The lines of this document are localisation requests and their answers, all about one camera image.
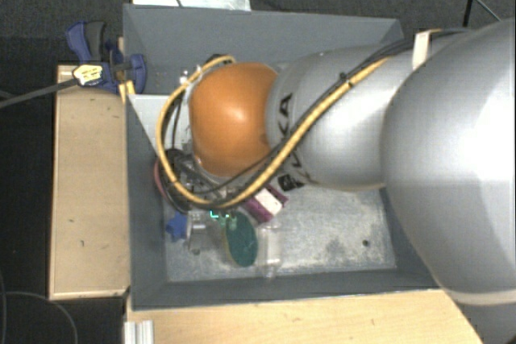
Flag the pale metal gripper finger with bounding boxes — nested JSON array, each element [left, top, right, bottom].
[[197, 211, 211, 245], [186, 213, 199, 255]]

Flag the blue small toy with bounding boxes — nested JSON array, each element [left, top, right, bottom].
[[165, 212, 188, 242]]

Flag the dark green oval disc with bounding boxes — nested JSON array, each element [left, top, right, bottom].
[[223, 211, 259, 267]]

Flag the purple and white block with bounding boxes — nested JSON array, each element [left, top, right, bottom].
[[243, 186, 290, 223]]

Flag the clear plastic bottle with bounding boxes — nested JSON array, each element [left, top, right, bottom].
[[256, 224, 284, 280]]

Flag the pale wood flat board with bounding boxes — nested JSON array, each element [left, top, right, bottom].
[[48, 64, 132, 301]]

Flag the grey metal bin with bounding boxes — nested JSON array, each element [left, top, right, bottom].
[[122, 3, 447, 310]]

